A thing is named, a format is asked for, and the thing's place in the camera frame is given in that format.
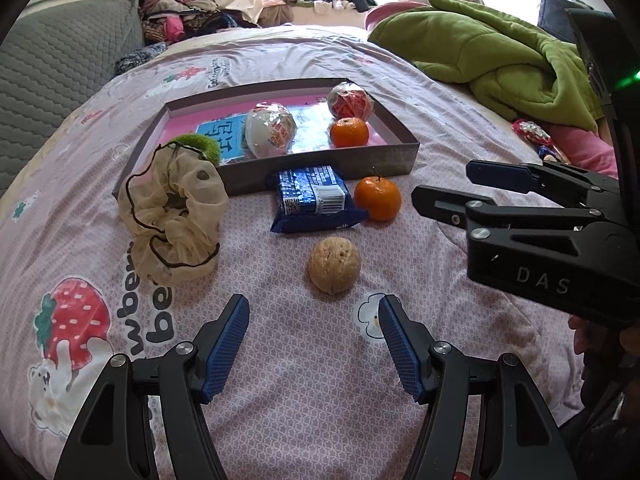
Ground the clothes pile beside bed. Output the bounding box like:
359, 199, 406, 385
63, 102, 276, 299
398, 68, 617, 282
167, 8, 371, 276
139, 0, 259, 46

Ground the green fuzzy scrunchie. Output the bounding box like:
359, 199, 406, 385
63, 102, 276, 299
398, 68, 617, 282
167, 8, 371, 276
171, 133, 221, 166

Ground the blue snack packet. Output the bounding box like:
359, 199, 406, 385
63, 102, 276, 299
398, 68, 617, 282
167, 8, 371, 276
271, 166, 369, 234

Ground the red silver snack wrapper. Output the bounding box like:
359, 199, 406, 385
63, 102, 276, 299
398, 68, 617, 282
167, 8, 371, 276
512, 119, 553, 146

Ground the beige sheer scrunchie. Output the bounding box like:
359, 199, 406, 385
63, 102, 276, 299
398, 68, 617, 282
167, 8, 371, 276
117, 141, 229, 286

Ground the white red toy egg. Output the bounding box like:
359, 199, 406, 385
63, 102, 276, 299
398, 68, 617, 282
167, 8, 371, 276
244, 103, 297, 158

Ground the person's right hand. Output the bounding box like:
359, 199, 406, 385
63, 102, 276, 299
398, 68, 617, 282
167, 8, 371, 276
566, 314, 640, 401

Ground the red toy ball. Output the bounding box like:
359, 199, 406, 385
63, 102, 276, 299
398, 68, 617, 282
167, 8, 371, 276
326, 81, 373, 122

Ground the grey quilted headboard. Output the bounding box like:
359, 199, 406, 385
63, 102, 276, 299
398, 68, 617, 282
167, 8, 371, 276
1, 0, 143, 191

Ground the pink strawberry print bedsheet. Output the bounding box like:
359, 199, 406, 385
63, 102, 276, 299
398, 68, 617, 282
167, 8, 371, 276
1, 27, 582, 479

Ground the grey cardboard box tray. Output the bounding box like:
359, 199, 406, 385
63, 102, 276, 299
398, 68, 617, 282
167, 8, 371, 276
112, 78, 420, 196

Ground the pink pillow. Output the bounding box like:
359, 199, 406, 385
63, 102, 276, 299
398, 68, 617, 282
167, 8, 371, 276
364, 0, 425, 32

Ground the orange tangerine with stem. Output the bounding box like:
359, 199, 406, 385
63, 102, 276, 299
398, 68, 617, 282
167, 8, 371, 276
352, 176, 402, 222

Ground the black television screen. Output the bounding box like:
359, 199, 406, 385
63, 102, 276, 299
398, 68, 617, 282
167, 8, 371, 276
537, 0, 592, 44

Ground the green fleece blanket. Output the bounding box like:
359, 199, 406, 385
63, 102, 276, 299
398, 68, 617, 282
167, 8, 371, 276
369, 0, 603, 132

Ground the brown walnut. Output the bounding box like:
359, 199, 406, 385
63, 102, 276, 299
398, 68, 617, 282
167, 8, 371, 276
307, 236, 361, 295

